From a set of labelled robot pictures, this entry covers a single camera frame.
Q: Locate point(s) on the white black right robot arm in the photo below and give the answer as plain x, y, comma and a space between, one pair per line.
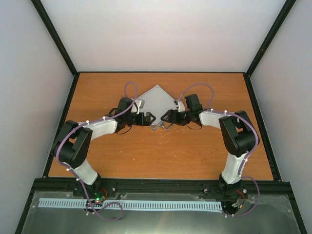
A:
239, 136

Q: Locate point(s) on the aluminium poker case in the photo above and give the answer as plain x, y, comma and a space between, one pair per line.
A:
157, 102

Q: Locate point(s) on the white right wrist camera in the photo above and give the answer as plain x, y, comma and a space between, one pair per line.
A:
179, 105

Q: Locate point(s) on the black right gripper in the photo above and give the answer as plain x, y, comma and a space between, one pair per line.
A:
170, 113

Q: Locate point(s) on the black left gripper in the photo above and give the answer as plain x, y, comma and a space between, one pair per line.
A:
142, 122

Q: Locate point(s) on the light blue cable duct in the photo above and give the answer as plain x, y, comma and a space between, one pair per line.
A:
133, 205

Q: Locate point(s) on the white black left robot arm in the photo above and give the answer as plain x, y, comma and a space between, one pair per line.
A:
70, 147

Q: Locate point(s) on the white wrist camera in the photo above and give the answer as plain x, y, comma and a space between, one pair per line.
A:
179, 105
138, 104

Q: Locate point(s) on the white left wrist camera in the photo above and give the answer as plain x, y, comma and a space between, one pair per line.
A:
138, 104

